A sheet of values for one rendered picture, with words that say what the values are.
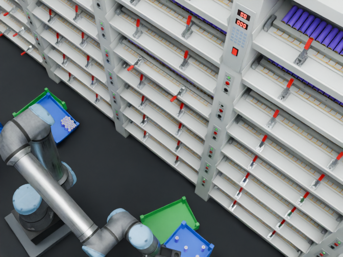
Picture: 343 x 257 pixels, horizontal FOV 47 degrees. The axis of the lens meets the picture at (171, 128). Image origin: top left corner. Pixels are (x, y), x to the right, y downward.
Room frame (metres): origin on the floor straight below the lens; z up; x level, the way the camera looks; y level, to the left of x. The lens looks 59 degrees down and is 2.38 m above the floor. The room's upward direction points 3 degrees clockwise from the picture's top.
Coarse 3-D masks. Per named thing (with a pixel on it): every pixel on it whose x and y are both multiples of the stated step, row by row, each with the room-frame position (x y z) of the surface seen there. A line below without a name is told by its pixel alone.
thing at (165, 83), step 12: (120, 36) 1.37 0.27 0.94; (120, 48) 1.33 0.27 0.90; (132, 60) 1.26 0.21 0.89; (156, 60) 1.25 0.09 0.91; (144, 72) 1.19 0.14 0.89; (156, 72) 1.19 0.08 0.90; (168, 84) 1.13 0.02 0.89; (192, 84) 1.12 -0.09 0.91; (180, 96) 1.06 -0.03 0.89; (192, 96) 1.06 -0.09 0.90; (192, 108) 1.02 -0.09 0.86; (204, 108) 1.00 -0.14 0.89
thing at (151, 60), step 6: (126, 42) 1.34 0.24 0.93; (132, 48) 1.30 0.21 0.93; (132, 54) 1.29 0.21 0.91; (138, 54) 1.28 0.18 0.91; (144, 54) 1.27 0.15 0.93; (150, 60) 1.24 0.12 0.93; (150, 66) 1.22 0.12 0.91; (156, 66) 1.21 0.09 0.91; (162, 66) 1.20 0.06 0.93; (168, 72) 1.17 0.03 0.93; (174, 78) 1.14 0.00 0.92; (180, 78) 1.14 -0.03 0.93; (186, 84) 1.10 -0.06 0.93; (192, 90) 1.07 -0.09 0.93; (198, 90) 1.07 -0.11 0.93; (204, 96) 1.04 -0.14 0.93; (210, 102) 1.01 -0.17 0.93
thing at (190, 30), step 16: (128, 0) 1.26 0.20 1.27; (144, 0) 1.24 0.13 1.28; (160, 0) 1.22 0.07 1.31; (144, 16) 1.19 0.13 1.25; (160, 16) 1.17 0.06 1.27; (176, 16) 1.16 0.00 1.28; (192, 16) 1.13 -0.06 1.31; (176, 32) 1.10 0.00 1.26; (192, 32) 1.09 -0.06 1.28; (208, 32) 1.08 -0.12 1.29; (224, 32) 1.06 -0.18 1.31; (192, 48) 1.04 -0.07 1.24; (208, 48) 1.02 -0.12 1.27
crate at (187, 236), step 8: (184, 224) 0.62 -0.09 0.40; (176, 232) 0.59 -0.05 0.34; (184, 232) 0.60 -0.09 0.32; (192, 232) 0.60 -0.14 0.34; (168, 240) 0.54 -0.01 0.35; (184, 240) 0.56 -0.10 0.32; (192, 240) 0.56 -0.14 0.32; (200, 240) 0.56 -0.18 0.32; (176, 248) 0.51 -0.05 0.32; (192, 248) 0.52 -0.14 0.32; (200, 248) 0.52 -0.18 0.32; (208, 248) 0.51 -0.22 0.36; (184, 256) 0.47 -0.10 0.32; (192, 256) 0.48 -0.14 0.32; (200, 256) 0.48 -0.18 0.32
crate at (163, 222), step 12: (168, 204) 0.84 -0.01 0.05; (180, 204) 0.86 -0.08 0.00; (144, 216) 0.76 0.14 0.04; (156, 216) 0.78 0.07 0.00; (168, 216) 0.79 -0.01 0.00; (180, 216) 0.79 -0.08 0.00; (192, 216) 0.78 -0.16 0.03; (156, 228) 0.71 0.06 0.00; (168, 228) 0.71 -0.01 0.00; (192, 228) 0.70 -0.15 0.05
